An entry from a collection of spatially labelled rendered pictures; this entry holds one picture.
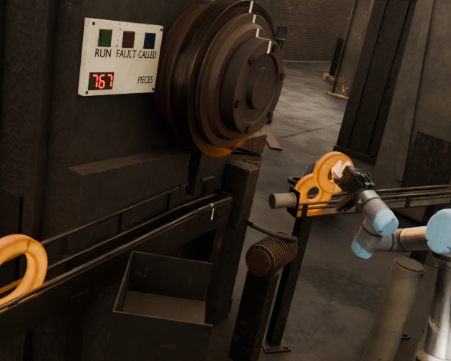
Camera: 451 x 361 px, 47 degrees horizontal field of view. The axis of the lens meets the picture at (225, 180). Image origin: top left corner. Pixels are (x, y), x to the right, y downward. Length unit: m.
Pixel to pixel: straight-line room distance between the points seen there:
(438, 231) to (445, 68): 2.76
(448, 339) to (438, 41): 2.94
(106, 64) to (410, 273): 1.36
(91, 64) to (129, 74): 0.13
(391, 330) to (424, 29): 2.54
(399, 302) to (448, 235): 0.79
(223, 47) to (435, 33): 2.88
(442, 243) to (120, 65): 0.93
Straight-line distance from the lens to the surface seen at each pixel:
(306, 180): 1.98
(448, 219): 1.42
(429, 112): 4.14
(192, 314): 1.32
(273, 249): 1.91
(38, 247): 1.21
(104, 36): 1.31
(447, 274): 1.46
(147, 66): 1.45
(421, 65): 4.16
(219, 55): 1.42
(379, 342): 2.26
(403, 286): 2.13
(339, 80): 10.52
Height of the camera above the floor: 1.34
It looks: 19 degrees down
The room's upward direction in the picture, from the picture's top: 11 degrees clockwise
